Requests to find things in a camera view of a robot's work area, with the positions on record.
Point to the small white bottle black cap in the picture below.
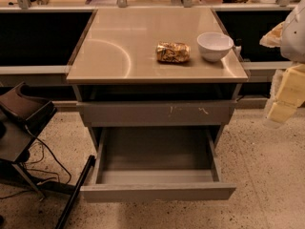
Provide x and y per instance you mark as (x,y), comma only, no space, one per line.
(238,47)

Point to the foam-covered gripper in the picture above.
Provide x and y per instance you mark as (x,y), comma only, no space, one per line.
(294,40)

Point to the black pole on floor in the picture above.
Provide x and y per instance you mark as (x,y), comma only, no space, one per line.
(75,192)

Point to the grey drawer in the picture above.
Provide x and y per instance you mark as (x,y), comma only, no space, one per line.
(155,113)
(144,164)

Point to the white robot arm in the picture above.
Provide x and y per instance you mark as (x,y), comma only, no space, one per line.
(289,36)

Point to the dark brown chair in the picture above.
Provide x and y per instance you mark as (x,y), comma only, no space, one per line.
(23,118)

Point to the crumpled gold snack bag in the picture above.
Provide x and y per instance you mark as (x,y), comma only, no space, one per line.
(171,52)

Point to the grey drawer cabinet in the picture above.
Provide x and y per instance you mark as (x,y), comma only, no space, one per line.
(117,61)

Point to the white ceramic bowl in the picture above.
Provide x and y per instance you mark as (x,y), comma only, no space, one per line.
(213,46)

